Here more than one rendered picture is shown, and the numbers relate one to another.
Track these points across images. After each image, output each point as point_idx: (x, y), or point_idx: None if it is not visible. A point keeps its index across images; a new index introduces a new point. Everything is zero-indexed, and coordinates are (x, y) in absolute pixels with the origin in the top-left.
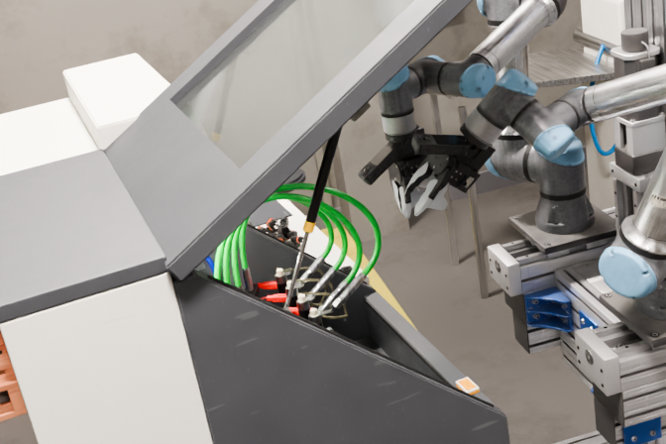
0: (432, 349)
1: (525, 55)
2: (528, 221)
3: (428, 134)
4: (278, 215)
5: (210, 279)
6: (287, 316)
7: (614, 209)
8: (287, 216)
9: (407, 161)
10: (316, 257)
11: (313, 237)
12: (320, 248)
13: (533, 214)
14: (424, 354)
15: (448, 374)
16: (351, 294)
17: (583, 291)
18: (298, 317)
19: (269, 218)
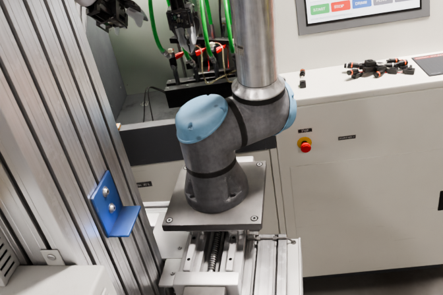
0: (163, 123)
1: (231, 3)
2: (242, 169)
3: None
4: (432, 70)
5: None
6: (76, 2)
7: (282, 292)
8: (426, 74)
9: (168, 6)
10: (326, 84)
11: (368, 84)
12: (341, 86)
13: (255, 176)
14: (162, 120)
15: (134, 124)
16: (165, 56)
17: (151, 203)
18: (80, 8)
19: (406, 59)
